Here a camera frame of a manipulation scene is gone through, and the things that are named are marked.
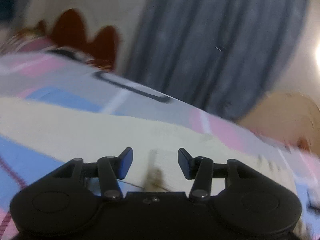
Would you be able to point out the patterned pink blue bedsheet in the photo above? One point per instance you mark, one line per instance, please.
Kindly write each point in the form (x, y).
(57, 80)

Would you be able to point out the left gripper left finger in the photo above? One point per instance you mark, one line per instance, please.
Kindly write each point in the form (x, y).
(112, 169)

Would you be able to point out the blue grey curtain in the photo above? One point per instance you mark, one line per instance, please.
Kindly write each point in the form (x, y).
(218, 55)

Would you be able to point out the orange plush toy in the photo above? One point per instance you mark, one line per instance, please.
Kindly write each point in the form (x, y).
(303, 144)

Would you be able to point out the cream knit sweater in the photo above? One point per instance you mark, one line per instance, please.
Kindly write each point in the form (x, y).
(64, 134)

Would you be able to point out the cream arched headboard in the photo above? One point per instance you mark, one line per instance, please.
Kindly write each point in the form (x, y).
(285, 117)

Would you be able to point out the red white heart headboard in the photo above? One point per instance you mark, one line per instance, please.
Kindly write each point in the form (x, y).
(69, 33)

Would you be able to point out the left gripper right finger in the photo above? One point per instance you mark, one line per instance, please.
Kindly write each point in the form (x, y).
(198, 169)

